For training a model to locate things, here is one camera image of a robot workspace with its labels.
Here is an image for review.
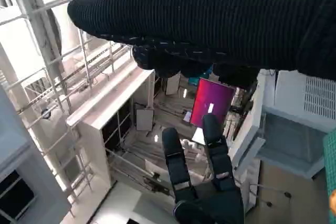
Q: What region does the black knitted gloved right hand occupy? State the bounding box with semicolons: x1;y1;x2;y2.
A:
67;0;336;88

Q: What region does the bare black left hand, blue tape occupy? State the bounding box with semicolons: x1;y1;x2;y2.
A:
161;115;245;224

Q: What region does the long braided toy bread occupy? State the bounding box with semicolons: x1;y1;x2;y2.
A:
328;189;336;209

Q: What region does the magenta monitor screen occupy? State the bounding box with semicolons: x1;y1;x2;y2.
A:
190;78;236;127

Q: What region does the green cutting mat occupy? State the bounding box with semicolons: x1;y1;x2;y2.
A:
323;129;336;224

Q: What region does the white desk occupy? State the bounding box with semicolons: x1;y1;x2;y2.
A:
65;69;155;190

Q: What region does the white cabinet with perforated side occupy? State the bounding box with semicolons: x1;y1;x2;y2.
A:
258;69;336;180

